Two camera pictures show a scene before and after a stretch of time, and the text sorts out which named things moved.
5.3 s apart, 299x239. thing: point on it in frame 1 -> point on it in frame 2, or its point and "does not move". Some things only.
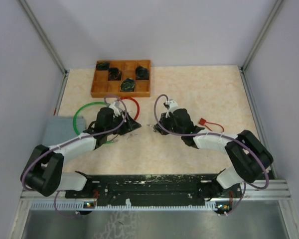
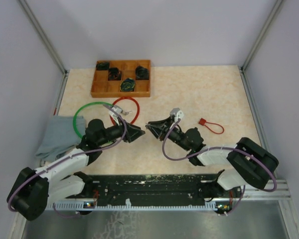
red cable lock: (137, 114) does not move
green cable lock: (74, 124) does not move
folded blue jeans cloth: (60, 128) does not move
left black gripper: (129, 125) -> (133, 132)
